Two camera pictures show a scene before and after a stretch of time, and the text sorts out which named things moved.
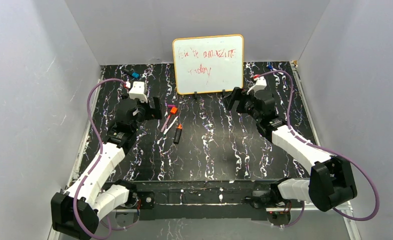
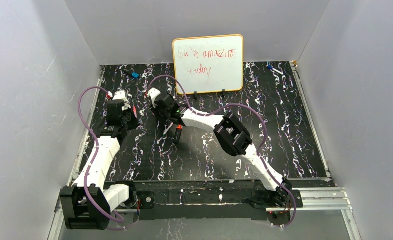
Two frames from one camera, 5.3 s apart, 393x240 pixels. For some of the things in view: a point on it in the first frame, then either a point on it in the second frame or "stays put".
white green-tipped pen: [166, 130] stays put
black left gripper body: [154, 108] -> [130, 118]
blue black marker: [135, 75] stays put
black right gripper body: [234, 100] -> [167, 118]
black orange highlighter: [178, 133] stays put
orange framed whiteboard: [209, 63] stays put
